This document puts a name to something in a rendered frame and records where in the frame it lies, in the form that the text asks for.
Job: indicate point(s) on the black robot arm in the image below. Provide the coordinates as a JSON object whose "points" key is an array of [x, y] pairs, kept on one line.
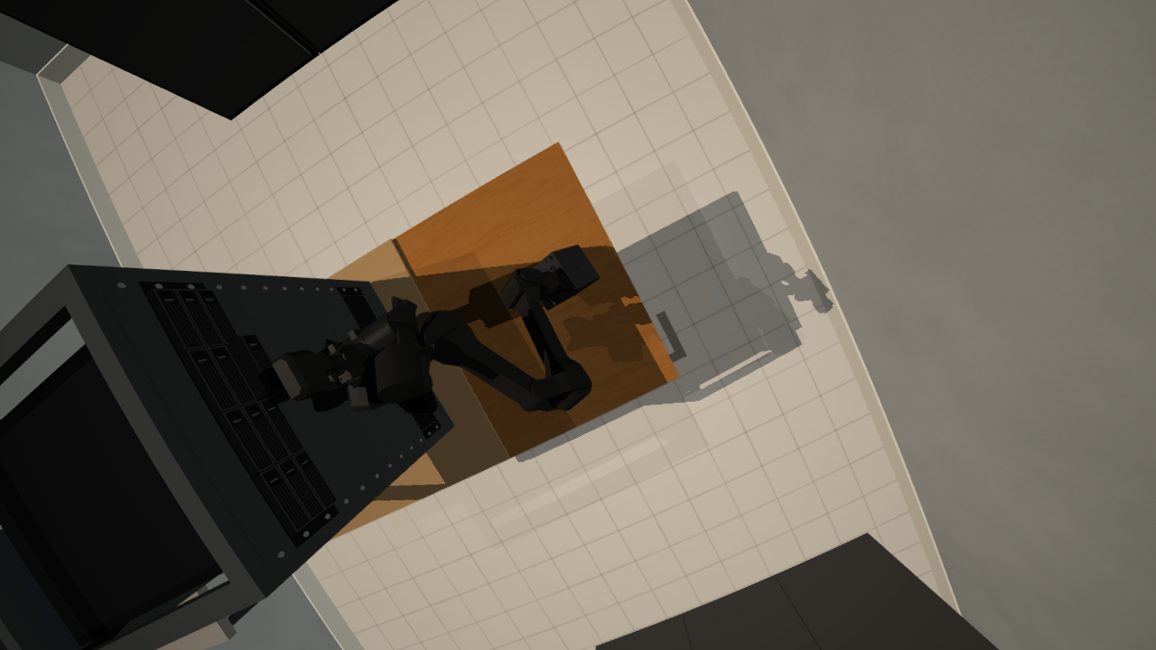
{"points": [[402, 371]]}

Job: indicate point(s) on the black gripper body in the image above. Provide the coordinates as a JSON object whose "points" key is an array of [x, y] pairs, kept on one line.
{"points": [[304, 376]]}

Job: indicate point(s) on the black open rack frame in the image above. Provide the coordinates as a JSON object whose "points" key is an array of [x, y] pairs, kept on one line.
{"points": [[94, 514]]}

